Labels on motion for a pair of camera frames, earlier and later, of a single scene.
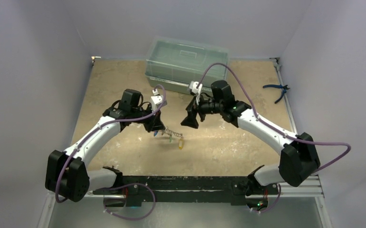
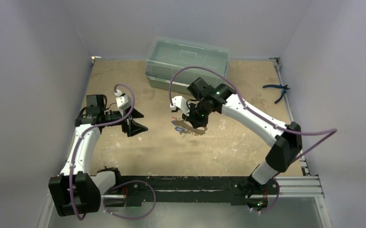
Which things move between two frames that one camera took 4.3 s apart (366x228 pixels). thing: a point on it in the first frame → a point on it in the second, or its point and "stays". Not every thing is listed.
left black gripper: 154,123 → 132,128
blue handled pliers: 277,86 stays
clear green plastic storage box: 171,65 stays
